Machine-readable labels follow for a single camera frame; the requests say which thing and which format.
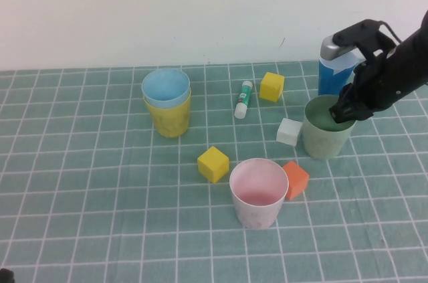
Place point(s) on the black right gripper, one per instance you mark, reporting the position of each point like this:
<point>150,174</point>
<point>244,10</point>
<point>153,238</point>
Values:
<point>378,85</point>

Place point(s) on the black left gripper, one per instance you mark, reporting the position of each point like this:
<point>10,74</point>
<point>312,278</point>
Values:
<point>6,276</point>

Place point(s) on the green plastic cup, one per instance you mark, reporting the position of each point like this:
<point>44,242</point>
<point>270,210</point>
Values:
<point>321,146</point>

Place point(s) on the white foam cube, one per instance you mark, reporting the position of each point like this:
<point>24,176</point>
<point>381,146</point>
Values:
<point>288,131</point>

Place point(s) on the pink plastic cup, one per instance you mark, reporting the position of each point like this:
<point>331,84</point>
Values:
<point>255,216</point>

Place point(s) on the light blue plastic cup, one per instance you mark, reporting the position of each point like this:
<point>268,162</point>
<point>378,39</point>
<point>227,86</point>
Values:
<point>164,85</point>

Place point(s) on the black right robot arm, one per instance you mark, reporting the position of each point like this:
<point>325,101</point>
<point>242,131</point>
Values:
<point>418,59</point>

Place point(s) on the blue paper cone cup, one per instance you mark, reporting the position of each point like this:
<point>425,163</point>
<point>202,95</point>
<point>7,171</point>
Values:
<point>329,79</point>

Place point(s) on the green grid tablecloth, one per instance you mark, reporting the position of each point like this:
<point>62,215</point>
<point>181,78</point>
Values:
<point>67,229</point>

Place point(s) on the orange foam cube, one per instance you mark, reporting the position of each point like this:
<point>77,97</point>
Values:
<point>297,179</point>

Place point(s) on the yellow foam cube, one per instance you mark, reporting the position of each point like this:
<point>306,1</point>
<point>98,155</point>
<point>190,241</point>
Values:
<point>213,164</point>
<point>271,87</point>

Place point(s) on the white green glue stick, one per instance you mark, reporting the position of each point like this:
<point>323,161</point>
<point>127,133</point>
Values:
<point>244,97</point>

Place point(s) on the yellow plastic cup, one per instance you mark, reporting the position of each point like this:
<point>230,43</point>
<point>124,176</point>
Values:
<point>170,122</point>

